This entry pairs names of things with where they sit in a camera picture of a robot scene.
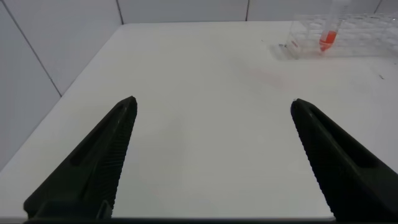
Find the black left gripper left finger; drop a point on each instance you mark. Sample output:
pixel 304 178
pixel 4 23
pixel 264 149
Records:
pixel 93 168

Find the clear acrylic test tube rack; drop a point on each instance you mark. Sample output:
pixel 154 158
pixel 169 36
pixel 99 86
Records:
pixel 360 37

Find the test tube with red liquid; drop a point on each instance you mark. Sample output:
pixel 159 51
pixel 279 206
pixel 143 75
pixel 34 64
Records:
pixel 328 39

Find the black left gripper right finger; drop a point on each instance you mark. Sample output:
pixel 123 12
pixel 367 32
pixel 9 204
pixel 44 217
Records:
pixel 342 168

